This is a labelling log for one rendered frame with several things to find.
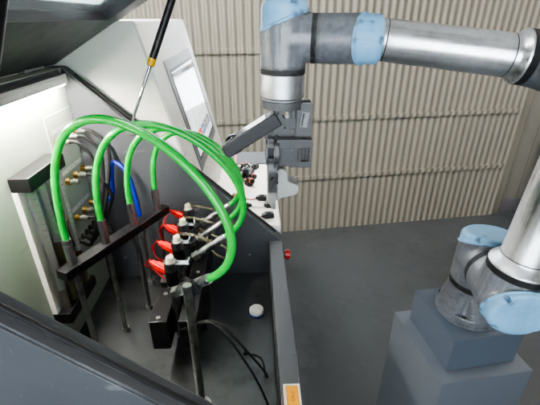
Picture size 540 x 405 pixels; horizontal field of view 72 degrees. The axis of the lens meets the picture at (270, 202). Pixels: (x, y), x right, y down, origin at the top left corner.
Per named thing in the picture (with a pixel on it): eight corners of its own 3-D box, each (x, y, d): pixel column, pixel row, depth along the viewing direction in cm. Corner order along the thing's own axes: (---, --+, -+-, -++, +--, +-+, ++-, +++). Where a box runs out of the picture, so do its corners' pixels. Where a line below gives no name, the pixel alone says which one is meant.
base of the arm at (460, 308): (474, 286, 101) (484, 256, 97) (515, 327, 88) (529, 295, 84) (423, 292, 99) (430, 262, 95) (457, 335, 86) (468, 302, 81)
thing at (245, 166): (259, 189, 140) (259, 175, 137) (231, 189, 139) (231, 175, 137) (259, 166, 160) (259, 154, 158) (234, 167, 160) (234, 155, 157)
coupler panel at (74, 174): (88, 239, 95) (58, 118, 81) (75, 239, 95) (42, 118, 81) (106, 214, 107) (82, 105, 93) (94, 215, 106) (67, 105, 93)
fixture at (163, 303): (202, 370, 86) (195, 320, 79) (157, 371, 85) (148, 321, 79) (214, 277, 116) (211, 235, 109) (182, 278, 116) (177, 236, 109)
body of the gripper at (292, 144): (310, 172, 67) (314, 104, 61) (263, 172, 66) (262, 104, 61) (305, 157, 74) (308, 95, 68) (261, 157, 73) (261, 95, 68)
